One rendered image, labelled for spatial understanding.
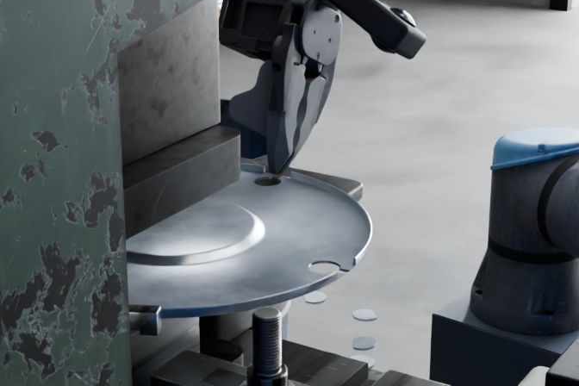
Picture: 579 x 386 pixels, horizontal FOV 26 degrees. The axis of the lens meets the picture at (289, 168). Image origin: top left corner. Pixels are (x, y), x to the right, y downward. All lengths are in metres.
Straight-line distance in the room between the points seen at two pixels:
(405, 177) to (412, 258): 0.55
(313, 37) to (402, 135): 2.70
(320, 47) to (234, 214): 0.18
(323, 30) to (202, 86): 0.27
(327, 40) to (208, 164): 0.31
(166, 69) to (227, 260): 0.18
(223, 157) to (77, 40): 0.29
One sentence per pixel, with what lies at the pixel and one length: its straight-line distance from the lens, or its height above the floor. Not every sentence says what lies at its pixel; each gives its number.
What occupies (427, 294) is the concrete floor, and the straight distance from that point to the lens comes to 2.70.
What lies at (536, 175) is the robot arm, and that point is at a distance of 1.47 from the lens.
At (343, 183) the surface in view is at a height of 0.78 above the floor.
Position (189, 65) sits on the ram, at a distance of 0.78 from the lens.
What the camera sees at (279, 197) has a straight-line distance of 1.00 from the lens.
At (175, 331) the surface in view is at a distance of 0.82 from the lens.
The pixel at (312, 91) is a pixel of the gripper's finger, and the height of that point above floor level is 0.85.
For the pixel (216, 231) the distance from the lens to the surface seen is 0.91.
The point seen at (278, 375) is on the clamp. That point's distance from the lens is 0.76.
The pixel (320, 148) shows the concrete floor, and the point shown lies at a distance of 3.60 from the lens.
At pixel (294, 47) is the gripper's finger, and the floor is 0.89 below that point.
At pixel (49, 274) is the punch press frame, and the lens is 0.52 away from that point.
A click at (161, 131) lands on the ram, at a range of 0.77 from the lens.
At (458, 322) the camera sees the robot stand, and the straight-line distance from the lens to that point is 1.56.
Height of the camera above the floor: 1.13
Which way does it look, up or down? 19 degrees down
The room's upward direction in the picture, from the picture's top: straight up
